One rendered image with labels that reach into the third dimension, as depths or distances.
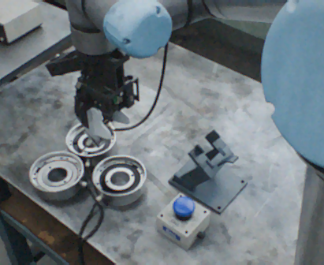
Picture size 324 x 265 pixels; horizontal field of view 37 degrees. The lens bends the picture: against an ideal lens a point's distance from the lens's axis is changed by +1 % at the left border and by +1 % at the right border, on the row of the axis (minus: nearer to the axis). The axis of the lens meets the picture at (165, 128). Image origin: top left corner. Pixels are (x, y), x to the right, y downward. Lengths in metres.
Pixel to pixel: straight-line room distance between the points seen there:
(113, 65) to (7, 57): 0.88
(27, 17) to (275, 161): 0.96
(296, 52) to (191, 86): 0.92
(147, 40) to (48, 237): 0.74
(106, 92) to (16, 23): 0.88
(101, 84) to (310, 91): 0.53
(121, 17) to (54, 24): 1.13
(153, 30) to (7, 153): 0.58
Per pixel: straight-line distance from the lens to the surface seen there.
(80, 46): 0.75
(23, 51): 1.61
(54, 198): 0.97
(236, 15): 0.63
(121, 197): 0.93
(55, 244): 1.24
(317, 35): 0.30
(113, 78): 0.77
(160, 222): 0.90
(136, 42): 0.61
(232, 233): 0.93
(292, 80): 0.32
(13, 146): 1.12
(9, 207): 1.34
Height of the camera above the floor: 1.57
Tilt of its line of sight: 44 degrees down
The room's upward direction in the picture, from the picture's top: straight up
